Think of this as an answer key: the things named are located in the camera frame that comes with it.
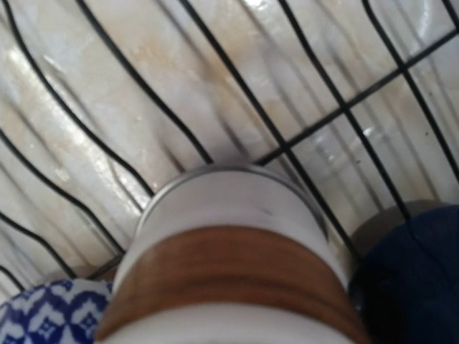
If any white brown banded cup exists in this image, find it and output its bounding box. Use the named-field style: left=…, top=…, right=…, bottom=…
left=95, top=166, right=370, bottom=343

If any navy blue mug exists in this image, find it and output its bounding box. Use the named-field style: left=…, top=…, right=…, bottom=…
left=349, top=200, right=458, bottom=343

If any black wire dish rack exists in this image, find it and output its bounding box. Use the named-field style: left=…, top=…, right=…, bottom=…
left=1, top=1, right=458, bottom=299

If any blue white patterned bowl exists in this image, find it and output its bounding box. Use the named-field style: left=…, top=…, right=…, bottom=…
left=1, top=279, right=113, bottom=343

